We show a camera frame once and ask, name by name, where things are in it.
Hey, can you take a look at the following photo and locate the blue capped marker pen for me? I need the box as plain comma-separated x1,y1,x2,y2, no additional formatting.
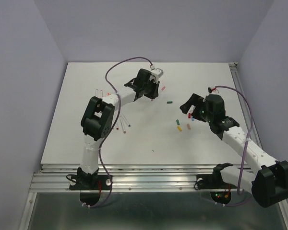
120,113,131,127

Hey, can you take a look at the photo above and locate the peach capped marker pen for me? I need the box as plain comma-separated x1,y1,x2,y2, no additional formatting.
119,115,126,134

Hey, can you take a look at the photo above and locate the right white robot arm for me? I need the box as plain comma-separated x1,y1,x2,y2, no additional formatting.
180,94,288,207

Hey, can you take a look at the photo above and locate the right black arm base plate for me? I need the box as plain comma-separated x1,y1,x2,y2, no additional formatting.
194,174,237,190

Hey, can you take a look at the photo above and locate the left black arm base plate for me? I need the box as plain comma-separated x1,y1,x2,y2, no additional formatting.
66,174,112,191

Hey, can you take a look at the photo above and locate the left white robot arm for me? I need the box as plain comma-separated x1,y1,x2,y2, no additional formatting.
70,68,164,190

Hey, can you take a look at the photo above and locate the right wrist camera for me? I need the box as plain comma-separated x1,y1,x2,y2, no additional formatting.
208,87,219,94

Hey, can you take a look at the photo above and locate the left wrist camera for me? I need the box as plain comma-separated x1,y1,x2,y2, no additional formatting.
151,68,164,81

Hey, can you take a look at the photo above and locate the aluminium front rail frame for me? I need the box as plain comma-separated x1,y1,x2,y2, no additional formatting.
19,164,288,230

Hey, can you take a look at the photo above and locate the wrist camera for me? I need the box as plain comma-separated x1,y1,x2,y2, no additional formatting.
208,87,219,94
151,68,164,81

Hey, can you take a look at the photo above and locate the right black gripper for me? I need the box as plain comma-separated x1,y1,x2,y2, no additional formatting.
180,92,213,122

